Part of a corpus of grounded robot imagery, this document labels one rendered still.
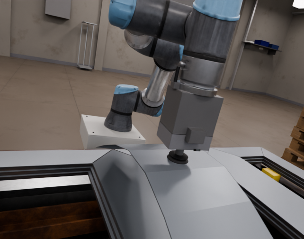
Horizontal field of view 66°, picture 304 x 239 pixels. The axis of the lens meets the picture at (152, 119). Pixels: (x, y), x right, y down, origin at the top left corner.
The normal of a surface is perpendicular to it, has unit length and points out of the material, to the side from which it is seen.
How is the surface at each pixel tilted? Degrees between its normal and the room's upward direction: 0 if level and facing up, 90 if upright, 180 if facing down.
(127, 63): 90
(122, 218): 0
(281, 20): 90
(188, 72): 90
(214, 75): 91
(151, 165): 0
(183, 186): 18
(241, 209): 26
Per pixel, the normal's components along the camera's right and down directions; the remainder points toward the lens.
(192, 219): 0.36, -0.69
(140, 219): 0.20, -0.93
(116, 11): -0.07, 0.58
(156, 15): 0.04, 0.29
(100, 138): 0.37, 0.35
